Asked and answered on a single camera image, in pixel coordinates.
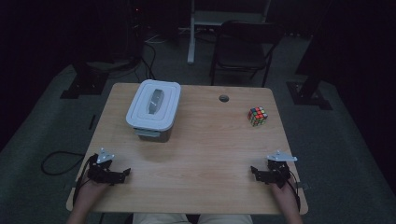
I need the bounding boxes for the black cables on floor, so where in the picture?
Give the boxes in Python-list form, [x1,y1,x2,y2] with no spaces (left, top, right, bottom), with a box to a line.
[134,39,157,84]

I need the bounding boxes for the colourful puzzle cube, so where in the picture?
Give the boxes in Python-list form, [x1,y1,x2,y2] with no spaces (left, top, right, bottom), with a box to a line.
[247,106,269,128]

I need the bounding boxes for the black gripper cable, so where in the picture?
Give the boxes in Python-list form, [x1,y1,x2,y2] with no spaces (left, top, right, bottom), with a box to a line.
[72,154,97,207]
[285,173,303,213]

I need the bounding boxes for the black folding chair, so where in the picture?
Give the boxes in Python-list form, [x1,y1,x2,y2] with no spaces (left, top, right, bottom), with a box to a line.
[208,20,286,89]

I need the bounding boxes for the dark equipment stand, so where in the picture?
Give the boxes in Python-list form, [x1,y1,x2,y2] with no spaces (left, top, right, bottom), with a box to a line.
[84,0,148,72]

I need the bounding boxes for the person's right hand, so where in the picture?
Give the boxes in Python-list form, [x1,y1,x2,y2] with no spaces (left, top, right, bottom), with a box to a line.
[269,179,297,203]

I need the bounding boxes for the person's beige trousers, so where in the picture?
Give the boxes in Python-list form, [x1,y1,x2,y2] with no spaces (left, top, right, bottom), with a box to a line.
[132,213,255,224]

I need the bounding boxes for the person's left hand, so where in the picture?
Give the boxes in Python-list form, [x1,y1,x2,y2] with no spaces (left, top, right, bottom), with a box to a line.
[76,178,112,203]

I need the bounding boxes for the black stand base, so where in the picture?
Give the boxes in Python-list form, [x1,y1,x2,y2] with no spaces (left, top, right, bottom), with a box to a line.
[286,31,333,111]
[59,61,110,100]

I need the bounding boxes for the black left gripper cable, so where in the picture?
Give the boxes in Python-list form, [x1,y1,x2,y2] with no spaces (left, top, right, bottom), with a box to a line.
[72,154,97,207]

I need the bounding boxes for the white storage box lid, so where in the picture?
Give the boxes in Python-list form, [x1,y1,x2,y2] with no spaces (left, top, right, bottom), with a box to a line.
[125,78,182,132]

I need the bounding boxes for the clear grey storage box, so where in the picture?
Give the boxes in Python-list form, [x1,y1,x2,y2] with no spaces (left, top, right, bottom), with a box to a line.
[133,125,174,144]

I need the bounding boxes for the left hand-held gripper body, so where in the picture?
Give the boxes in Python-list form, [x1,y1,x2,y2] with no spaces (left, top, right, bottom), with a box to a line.
[86,147,127,187]

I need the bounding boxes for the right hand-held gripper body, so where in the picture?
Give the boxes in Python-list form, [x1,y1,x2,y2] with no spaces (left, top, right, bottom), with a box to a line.
[257,149,299,189]

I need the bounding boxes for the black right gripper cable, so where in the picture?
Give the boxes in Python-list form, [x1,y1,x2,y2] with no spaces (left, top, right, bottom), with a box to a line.
[285,173,303,213]

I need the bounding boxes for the black floor cable loop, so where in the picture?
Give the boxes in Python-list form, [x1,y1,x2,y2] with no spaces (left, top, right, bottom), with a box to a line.
[40,150,86,176]

